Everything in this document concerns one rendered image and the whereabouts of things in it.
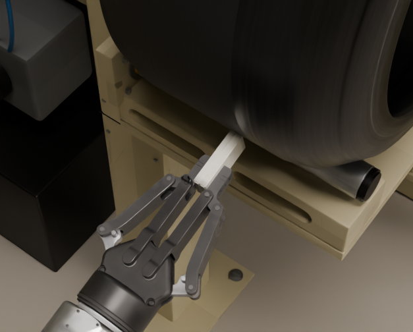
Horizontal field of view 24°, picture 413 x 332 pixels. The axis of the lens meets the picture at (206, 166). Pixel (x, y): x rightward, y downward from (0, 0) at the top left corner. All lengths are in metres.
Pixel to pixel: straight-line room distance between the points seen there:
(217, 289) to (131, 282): 1.11
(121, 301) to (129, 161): 0.70
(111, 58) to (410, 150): 0.42
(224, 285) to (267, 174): 0.91
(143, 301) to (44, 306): 1.15
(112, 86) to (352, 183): 0.33
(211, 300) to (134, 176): 0.49
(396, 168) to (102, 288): 0.50
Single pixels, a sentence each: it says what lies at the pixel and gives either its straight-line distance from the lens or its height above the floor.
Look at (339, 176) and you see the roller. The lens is 1.13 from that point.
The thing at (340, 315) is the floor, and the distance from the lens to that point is 2.07.
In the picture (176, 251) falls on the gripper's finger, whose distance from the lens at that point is 0.98.
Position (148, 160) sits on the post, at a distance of 1.57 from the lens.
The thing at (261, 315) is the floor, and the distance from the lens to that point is 2.06.
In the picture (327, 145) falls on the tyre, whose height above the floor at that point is 1.10.
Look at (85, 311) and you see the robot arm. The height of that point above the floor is 1.00.
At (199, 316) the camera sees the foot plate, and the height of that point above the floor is 0.01.
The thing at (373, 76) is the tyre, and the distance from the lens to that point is 0.87.
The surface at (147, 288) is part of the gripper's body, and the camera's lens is 0.96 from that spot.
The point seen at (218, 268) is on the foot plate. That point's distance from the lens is 2.09.
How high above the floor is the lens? 1.83
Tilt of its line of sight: 54 degrees down
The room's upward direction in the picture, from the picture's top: straight up
